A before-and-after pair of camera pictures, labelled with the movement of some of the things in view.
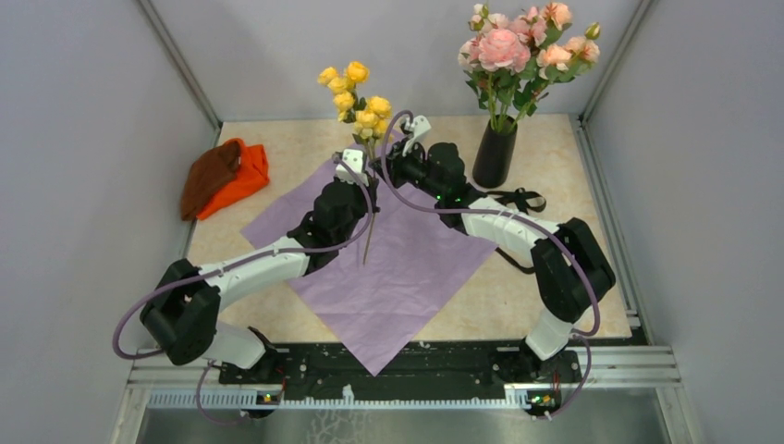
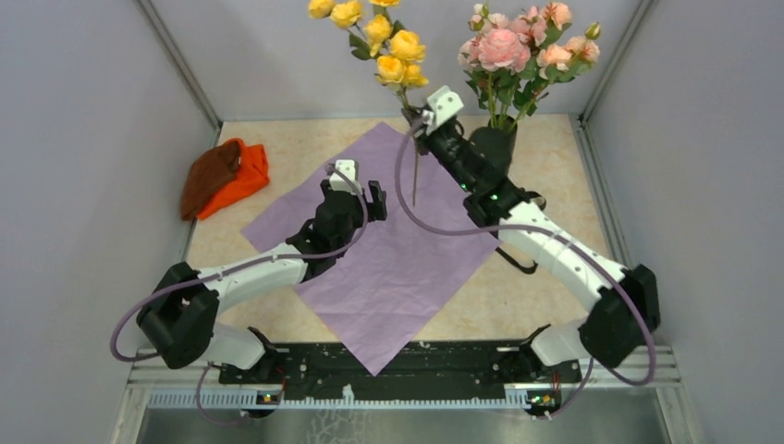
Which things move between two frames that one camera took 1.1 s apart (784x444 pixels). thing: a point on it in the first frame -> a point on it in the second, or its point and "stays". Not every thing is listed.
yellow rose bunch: (368, 117) -> (400, 53)
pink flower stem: (565, 62) stays
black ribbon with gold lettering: (526, 202) stays
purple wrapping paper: (384, 291) stays
